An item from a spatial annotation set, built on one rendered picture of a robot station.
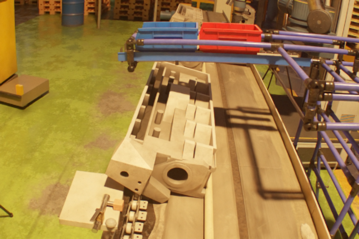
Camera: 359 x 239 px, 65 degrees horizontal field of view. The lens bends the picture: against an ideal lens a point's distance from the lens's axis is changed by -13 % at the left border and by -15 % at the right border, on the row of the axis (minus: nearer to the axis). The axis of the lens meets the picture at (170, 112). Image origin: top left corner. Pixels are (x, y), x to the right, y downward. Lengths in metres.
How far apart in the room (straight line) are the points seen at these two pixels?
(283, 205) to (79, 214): 0.84
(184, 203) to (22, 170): 1.76
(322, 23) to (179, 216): 1.78
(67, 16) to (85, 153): 5.44
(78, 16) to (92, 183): 6.85
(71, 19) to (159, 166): 6.89
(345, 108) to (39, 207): 2.81
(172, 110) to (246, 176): 0.49
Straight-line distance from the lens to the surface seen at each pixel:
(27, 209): 2.42
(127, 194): 1.31
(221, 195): 1.40
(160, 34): 1.55
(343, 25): 3.03
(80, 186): 1.31
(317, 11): 2.49
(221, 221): 1.28
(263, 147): 1.80
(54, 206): 2.41
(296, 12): 3.17
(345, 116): 3.27
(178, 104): 1.64
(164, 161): 1.26
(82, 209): 1.21
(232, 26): 1.70
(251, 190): 1.46
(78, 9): 7.94
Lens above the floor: 1.64
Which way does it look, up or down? 27 degrees down
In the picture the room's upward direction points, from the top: 6 degrees clockwise
